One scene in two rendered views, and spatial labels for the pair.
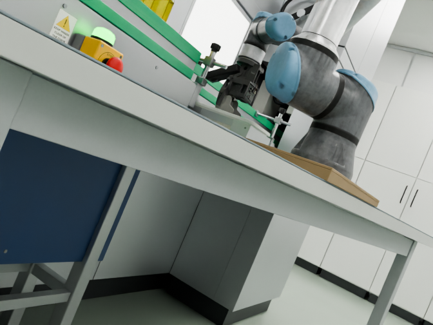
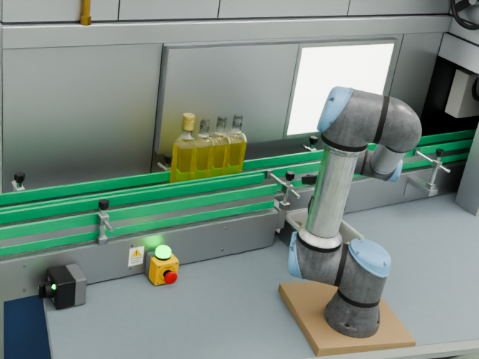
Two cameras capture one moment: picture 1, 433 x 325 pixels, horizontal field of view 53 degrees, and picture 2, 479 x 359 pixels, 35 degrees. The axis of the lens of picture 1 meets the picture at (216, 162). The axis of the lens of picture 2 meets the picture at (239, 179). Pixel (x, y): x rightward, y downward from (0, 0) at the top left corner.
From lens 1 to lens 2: 1.60 m
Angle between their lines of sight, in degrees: 37
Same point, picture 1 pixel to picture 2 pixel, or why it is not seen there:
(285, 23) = not seen: hidden behind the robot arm
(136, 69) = (206, 240)
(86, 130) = not seen: outside the picture
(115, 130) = not seen: outside the picture
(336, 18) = (321, 221)
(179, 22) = (282, 110)
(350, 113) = (355, 287)
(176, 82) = (252, 224)
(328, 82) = (327, 269)
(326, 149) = (339, 315)
